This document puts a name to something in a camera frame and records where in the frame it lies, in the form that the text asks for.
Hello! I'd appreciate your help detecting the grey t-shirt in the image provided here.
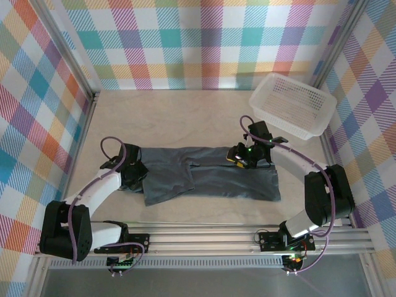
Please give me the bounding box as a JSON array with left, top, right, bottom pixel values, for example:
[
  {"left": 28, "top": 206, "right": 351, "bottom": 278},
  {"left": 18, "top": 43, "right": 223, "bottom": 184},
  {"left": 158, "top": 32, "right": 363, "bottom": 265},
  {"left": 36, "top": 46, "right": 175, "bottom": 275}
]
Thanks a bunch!
[{"left": 119, "top": 147, "right": 282, "bottom": 207}]

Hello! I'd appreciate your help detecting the white perforated plastic basket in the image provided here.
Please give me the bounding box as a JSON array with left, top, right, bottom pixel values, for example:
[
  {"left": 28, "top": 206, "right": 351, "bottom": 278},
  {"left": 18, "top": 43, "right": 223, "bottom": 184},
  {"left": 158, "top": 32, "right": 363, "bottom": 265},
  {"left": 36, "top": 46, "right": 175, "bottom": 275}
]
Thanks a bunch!
[{"left": 249, "top": 72, "right": 337, "bottom": 142}]

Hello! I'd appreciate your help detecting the aluminium side rail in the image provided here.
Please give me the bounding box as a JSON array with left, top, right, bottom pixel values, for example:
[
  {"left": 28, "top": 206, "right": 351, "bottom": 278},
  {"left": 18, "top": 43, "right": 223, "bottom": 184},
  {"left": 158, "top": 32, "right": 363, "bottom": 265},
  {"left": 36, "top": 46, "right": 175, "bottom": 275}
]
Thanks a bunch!
[
  {"left": 53, "top": 92, "right": 100, "bottom": 205},
  {"left": 318, "top": 132, "right": 374, "bottom": 236}
]

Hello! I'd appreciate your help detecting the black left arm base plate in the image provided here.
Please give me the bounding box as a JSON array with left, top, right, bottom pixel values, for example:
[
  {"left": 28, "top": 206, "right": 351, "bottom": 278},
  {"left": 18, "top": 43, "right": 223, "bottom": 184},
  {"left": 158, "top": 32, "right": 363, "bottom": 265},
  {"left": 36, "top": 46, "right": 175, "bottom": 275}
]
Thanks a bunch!
[{"left": 123, "top": 232, "right": 151, "bottom": 255}]

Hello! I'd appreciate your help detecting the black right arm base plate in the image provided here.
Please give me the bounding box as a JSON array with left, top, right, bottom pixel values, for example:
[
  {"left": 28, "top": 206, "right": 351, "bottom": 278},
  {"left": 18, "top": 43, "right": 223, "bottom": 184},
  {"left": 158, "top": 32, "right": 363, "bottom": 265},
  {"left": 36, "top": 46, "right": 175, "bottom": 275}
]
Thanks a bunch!
[{"left": 258, "top": 231, "right": 316, "bottom": 252}]

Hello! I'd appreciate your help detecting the aluminium frame cross rail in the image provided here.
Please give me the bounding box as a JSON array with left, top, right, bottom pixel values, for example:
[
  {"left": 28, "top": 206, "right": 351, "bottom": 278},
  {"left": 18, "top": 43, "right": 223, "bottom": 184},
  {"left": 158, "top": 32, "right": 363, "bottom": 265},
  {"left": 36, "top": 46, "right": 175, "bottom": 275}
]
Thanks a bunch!
[{"left": 33, "top": 227, "right": 376, "bottom": 257}]

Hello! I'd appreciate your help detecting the slotted grey cable duct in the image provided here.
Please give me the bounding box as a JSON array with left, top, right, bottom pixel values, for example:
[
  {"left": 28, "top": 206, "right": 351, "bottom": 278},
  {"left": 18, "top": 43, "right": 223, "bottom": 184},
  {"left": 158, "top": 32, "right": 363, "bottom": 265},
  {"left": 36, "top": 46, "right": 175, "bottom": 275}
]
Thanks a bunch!
[{"left": 49, "top": 258, "right": 285, "bottom": 269}]

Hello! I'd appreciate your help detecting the aluminium frame post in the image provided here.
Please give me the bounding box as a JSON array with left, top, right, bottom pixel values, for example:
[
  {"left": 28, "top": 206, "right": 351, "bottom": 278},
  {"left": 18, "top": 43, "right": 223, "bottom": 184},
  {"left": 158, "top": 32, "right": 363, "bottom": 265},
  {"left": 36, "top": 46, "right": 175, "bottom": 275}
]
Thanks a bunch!
[
  {"left": 311, "top": 0, "right": 371, "bottom": 91},
  {"left": 37, "top": 0, "right": 100, "bottom": 100}
]

